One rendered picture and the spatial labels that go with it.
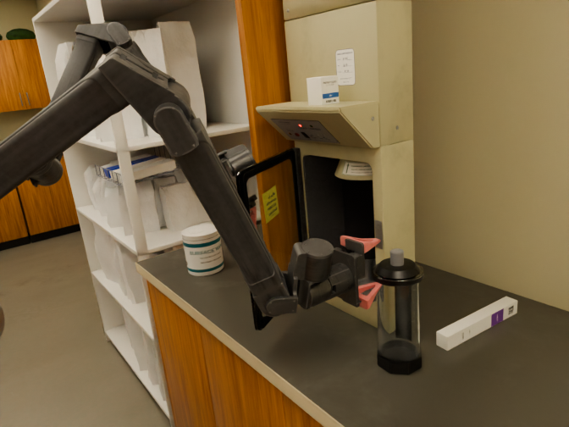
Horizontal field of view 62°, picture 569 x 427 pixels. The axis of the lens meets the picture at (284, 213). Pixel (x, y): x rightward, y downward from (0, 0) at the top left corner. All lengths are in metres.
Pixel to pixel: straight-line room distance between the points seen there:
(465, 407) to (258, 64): 0.94
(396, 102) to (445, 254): 0.66
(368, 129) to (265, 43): 0.43
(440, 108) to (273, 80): 0.51
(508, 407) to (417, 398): 0.17
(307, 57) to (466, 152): 0.55
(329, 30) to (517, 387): 0.86
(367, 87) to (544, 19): 0.47
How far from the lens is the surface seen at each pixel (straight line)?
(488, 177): 1.45
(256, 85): 1.30
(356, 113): 1.01
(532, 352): 1.23
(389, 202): 1.12
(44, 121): 0.69
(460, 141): 1.48
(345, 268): 0.91
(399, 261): 1.01
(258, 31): 1.32
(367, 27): 1.08
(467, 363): 1.16
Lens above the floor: 1.59
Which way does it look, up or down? 17 degrees down
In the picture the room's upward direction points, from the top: 6 degrees counter-clockwise
